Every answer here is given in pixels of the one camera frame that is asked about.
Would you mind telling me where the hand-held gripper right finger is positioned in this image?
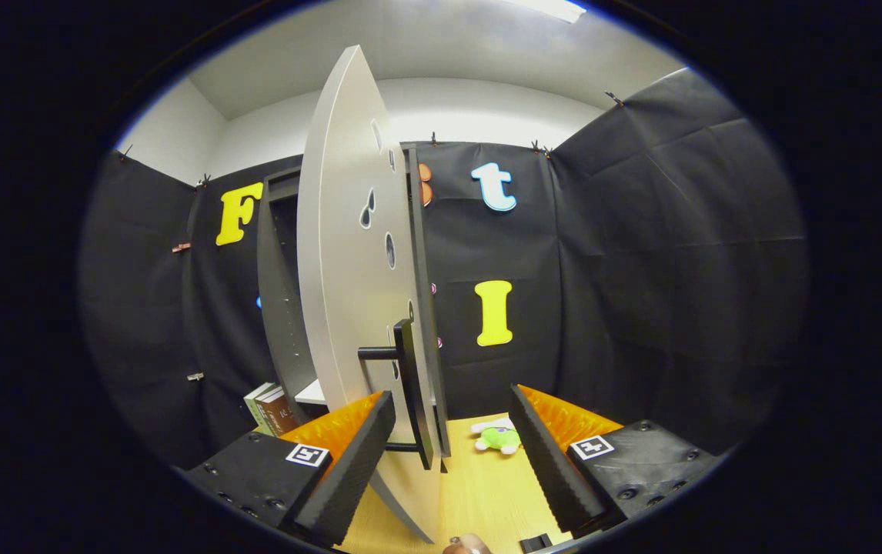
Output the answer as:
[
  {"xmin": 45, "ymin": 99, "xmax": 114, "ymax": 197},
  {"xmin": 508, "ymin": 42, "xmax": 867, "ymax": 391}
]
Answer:
[{"xmin": 508, "ymin": 383, "xmax": 727, "ymax": 539}]

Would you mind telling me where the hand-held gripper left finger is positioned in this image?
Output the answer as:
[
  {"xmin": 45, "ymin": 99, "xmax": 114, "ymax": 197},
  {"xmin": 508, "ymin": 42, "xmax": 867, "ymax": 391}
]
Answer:
[{"xmin": 183, "ymin": 390, "xmax": 397, "ymax": 549}]

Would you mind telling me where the black door handle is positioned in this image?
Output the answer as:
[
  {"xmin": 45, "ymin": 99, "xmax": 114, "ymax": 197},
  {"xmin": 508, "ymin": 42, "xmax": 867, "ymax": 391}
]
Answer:
[{"xmin": 356, "ymin": 319, "xmax": 436, "ymax": 472}]

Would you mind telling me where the beige cabinet door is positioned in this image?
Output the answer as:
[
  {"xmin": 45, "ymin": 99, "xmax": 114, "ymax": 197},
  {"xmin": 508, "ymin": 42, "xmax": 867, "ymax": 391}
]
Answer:
[{"xmin": 296, "ymin": 44, "xmax": 446, "ymax": 543}]

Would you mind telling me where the green and pink plush toy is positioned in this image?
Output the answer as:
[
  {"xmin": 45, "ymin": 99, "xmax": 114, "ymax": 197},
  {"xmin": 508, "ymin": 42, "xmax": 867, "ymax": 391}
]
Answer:
[{"xmin": 470, "ymin": 418, "xmax": 523, "ymax": 456}]

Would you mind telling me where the brown book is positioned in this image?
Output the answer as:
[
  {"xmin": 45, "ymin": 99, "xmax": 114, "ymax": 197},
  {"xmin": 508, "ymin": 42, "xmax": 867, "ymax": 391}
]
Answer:
[{"xmin": 260, "ymin": 389, "xmax": 303, "ymax": 437}]

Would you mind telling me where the dark grey cabinet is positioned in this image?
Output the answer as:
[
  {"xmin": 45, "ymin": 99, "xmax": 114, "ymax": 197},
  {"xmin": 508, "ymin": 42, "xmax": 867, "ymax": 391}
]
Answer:
[{"xmin": 256, "ymin": 142, "xmax": 453, "ymax": 459}]

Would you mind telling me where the black backdrop cloth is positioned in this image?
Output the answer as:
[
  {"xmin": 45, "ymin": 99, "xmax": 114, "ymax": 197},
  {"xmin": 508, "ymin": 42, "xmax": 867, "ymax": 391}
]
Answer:
[{"xmin": 79, "ymin": 68, "xmax": 810, "ymax": 493}]

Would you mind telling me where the long ceiling light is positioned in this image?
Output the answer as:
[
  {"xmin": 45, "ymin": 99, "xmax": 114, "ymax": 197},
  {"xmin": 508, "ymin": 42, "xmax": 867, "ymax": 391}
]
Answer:
[{"xmin": 506, "ymin": 0, "xmax": 588, "ymax": 24}]

